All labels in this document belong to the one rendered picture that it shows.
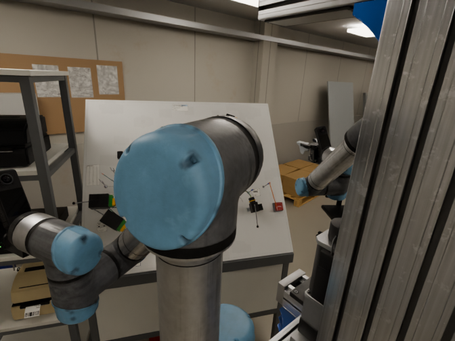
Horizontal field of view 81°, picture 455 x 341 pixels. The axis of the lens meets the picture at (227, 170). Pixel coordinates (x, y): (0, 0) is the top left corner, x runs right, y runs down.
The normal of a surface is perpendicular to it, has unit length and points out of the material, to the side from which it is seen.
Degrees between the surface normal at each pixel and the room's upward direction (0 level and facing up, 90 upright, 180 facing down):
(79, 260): 90
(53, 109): 90
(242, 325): 7
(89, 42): 90
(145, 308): 90
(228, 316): 7
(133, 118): 54
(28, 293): 72
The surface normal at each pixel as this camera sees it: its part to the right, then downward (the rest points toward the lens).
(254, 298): 0.26, 0.33
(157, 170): -0.41, 0.15
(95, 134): 0.23, -0.29
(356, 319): -0.78, 0.18
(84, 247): 0.90, 0.19
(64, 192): 0.63, 0.28
